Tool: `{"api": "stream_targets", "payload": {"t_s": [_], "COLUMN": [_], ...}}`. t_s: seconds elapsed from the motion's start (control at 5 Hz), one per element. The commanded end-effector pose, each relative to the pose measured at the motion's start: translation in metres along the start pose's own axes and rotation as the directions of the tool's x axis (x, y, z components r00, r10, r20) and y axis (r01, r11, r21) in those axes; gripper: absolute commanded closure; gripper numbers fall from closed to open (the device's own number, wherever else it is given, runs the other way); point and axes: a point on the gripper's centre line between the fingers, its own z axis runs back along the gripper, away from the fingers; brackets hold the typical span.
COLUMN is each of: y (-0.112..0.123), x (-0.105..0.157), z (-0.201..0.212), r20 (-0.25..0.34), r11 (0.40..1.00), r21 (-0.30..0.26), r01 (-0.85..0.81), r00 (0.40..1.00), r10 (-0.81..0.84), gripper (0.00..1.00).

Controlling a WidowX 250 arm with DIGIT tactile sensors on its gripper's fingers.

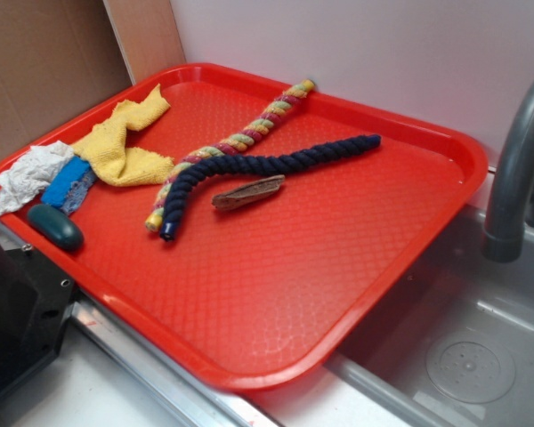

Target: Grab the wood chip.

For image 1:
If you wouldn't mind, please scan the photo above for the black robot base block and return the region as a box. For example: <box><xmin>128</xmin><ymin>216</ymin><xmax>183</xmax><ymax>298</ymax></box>
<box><xmin>0</xmin><ymin>245</ymin><xmax>77</xmax><ymax>399</ymax></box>

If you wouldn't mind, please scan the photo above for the grey plastic sink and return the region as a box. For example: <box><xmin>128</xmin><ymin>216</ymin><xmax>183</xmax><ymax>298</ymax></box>
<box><xmin>327</xmin><ymin>207</ymin><xmax>534</xmax><ymax>426</ymax></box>

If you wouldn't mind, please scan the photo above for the dark blue twisted rope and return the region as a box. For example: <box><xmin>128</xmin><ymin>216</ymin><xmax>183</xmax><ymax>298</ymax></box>
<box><xmin>158</xmin><ymin>133</ymin><xmax>383</xmax><ymax>243</ymax></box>

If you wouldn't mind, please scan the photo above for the round sink drain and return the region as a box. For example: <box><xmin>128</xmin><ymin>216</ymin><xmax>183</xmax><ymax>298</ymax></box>
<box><xmin>425</xmin><ymin>331</ymin><xmax>515</xmax><ymax>404</ymax></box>

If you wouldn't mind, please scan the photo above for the red plastic tray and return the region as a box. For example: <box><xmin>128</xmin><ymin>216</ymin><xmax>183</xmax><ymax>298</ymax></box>
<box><xmin>0</xmin><ymin>62</ymin><xmax>490</xmax><ymax>393</ymax></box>

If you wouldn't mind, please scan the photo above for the yellow cloth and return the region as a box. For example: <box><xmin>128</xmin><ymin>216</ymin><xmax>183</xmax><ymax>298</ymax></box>
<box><xmin>71</xmin><ymin>85</ymin><xmax>174</xmax><ymax>187</ymax></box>

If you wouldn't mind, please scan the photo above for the blue sponge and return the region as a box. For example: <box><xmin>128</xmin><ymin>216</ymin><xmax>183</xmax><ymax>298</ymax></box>
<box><xmin>41</xmin><ymin>157</ymin><xmax>97</xmax><ymax>216</ymax></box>

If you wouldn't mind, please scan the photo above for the multicolour twisted rope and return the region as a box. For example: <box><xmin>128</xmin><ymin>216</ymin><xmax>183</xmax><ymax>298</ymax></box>
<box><xmin>143</xmin><ymin>78</ymin><xmax>317</xmax><ymax>233</ymax></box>

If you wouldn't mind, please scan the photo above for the grey faucet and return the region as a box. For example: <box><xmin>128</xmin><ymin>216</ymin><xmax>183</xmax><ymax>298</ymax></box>
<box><xmin>481</xmin><ymin>82</ymin><xmax>534</xmax><ymax>262</ymax></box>

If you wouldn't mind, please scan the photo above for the brown wood chip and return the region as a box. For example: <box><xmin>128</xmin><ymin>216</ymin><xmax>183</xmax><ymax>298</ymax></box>
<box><xmin>211</xmin><ymin>174</ymin><xmax>285</xmax><ymax>212</ymax></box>

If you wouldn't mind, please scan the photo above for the brown cardboard panel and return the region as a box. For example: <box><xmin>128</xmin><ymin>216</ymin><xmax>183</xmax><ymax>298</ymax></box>
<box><xmin>0</xmin><ymin>1</ymin><xmax>185</xmax><ymax>160</ymax></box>

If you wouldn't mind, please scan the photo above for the white crumpled paper towel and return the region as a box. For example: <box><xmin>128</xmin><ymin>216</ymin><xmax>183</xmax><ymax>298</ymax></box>
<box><xmin>0</xmin><ymin>141</ymin><xmax>75</xmax><ymax>217</ymax></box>

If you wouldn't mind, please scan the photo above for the dark green oval soap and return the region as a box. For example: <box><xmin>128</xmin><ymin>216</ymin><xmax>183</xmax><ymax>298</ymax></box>
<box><xmin>27</xmin><ymin>204</ymin><xmax>85</xmax><ymax>252</ymax></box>

